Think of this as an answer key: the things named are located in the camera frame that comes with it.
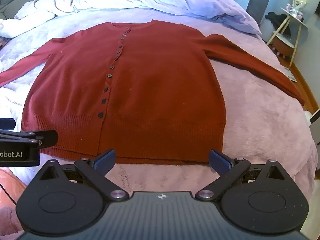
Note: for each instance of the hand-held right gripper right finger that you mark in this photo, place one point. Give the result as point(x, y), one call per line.
point(220, 161)

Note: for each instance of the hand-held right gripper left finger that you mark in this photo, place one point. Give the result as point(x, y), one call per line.
point(105, 160)

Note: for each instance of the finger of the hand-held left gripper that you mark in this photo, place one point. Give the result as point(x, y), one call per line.
point(6, 124)
point(45, 137)

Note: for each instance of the red button cardigan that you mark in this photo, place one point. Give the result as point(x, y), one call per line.
point(155, 92)

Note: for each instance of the pink fleece cloth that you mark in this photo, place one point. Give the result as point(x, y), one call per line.
point(10, 195)

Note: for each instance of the lilac fleece bed blanket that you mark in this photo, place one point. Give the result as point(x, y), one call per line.
point(262, 130)

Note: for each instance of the white crumpled cloth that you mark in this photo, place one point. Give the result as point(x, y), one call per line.
point(25, 23)

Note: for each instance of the round brown footstool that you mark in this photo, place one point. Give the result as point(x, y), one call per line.
point(281, 45)

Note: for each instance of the round white side table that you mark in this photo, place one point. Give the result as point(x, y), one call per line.
point(299, 38)

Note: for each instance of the black garment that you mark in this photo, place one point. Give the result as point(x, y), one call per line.
point(277, 18)

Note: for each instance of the small pink ornament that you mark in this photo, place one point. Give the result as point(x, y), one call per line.
point(300, 16)
point(288, 7)

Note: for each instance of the wrapped flower bouquet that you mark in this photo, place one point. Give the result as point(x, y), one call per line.
point(299, 1)

